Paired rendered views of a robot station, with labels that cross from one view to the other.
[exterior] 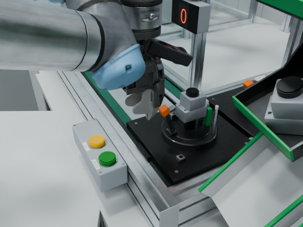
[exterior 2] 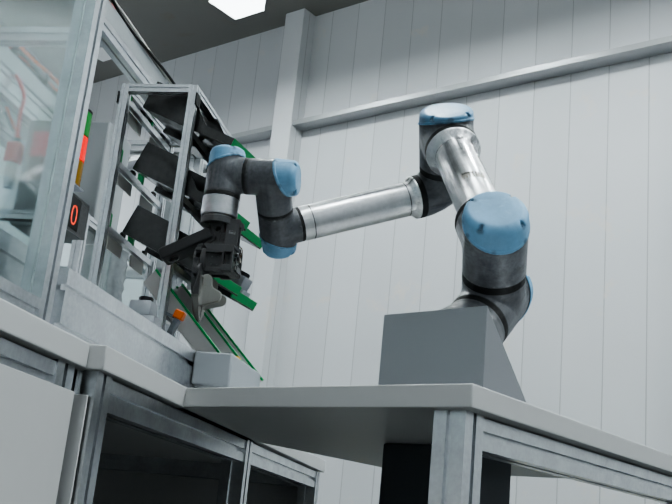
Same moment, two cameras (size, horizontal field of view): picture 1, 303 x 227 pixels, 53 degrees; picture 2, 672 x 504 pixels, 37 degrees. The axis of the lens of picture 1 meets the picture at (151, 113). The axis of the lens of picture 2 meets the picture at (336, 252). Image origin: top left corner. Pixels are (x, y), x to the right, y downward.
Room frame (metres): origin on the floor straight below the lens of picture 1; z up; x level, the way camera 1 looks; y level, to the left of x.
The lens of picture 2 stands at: (1.88, 1.43, 0.66)
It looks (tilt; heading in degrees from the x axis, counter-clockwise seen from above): 16 degrees up; 219
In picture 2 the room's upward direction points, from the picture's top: 6 degrees clockwise
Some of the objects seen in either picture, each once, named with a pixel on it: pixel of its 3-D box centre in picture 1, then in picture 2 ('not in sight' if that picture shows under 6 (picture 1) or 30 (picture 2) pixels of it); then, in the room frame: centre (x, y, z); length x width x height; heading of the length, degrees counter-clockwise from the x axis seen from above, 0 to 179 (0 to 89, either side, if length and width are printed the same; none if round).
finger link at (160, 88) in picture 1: (154, 87); not in sight; (0.53, -0.01, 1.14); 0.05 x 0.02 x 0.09; 28
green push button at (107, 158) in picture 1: (107, 159); not in sight; (0.51, 0.10, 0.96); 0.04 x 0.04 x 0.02
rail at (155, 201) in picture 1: (96, 112); (160, 366); (0.77, 0.17, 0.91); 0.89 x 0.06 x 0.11; 28
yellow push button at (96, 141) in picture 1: (97, 142); not in sight; (0.57, 0.13, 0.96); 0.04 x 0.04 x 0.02
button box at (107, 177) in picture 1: (98, 151); (227, 378); (0.57, 0.13, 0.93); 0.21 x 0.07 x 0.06; 28
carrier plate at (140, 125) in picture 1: (188, 135); not in sight; (0.60, -0.09, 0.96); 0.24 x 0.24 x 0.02; 28
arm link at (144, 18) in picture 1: (141, 15); (220, 210); (0.54, 0.02, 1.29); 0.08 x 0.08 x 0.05
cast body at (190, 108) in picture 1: (195, 102); (139, 314); (0.61, -0.10, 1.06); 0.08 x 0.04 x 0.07; 118
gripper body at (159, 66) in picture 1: (138, 57); (218, 248); (0.54, 0.02, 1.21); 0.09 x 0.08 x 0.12; 118
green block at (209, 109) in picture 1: (208, 116); not in sight; (0.61, -0.14, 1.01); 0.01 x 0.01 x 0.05; 28
